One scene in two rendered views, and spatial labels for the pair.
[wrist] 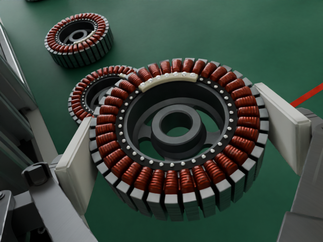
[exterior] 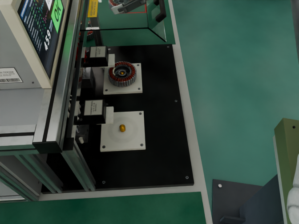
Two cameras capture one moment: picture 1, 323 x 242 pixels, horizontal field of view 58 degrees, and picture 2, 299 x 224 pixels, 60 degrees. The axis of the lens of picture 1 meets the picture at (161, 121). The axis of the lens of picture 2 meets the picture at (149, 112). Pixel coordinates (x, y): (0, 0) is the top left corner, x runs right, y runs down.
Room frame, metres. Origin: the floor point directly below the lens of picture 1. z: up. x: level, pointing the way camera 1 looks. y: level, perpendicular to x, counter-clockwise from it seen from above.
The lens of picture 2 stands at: (-0.27, 0.94, 1.56)
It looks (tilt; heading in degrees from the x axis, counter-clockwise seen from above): 56 degrees down; 285
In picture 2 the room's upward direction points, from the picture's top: straight up
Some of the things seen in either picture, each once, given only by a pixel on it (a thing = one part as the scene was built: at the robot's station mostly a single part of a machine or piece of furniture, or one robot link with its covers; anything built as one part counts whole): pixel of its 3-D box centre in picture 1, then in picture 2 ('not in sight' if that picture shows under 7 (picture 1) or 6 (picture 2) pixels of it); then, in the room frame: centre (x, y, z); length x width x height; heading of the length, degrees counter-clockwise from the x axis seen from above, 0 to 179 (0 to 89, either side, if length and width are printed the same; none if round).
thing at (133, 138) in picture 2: not in sight; (123, 130); (-0.06, 0.53, 0.78); 0.15 x 0.15 x 0.01; 19
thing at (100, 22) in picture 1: (79, 39); not in sight; (0.45, 0.10, 0.77); 0.11 x 0.11 x 0.04
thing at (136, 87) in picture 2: not in sight; (123, 78); (0.02, 0.30, 0.78); 0.15 x 0.15 x 0.01; 19
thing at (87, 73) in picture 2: not in sight; (85, 76); (0.15, 0.35, 0.80); 0.07 x 0.05 x 0.06; 109
